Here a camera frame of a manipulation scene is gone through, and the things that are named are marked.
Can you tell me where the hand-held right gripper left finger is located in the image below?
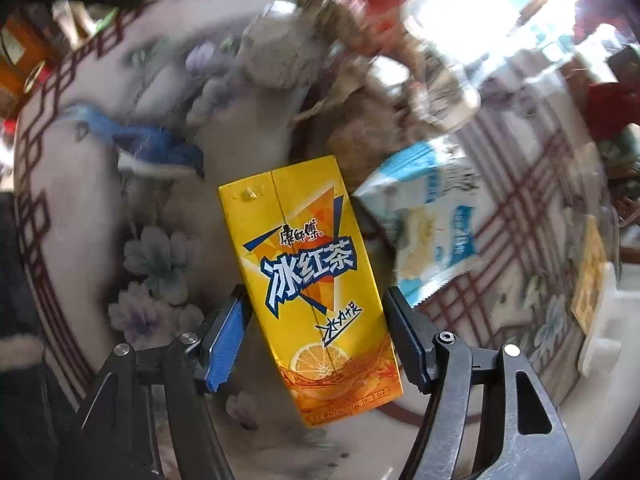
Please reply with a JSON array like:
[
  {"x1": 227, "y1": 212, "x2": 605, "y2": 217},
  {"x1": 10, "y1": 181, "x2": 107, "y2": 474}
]
[{"x1": 55, "y1": 285, "x2": 253, "y2": 480}]

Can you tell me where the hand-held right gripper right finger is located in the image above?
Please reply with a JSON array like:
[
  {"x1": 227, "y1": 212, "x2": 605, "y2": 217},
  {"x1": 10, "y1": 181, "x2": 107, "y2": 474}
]
[{"x1": 382, "y1": 286, "x2": 581, "y2": 480}]

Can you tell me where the yellow drink carton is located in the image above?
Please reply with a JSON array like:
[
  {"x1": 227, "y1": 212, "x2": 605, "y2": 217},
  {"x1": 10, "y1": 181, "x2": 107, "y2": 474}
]
[{"x1": 218, "y1": 156, "x2": 405, "y2": 428}]

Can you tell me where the orange box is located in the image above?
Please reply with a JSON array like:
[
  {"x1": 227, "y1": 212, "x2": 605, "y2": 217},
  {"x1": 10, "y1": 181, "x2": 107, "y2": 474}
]
[{"x1": 0, "y1": 15, "x2": 51, "y2": 106}]

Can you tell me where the blue white snack packet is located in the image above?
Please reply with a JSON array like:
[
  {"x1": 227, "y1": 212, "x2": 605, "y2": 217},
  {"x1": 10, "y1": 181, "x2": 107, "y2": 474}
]
[{"x1": 357, "y1": 141, "x2": 483, "y2": 307}]

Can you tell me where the white desk lamp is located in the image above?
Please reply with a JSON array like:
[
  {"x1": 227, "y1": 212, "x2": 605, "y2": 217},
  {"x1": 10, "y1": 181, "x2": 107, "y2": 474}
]
[{"x1": 579, "y1": 260, "x2": 623, "y2": 378}]

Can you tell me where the yellow picture book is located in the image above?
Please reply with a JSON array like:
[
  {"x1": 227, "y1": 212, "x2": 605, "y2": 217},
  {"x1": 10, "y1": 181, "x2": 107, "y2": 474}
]
[{"x1": 570, "y1": 217, "x2": 608, "y2": 333}]

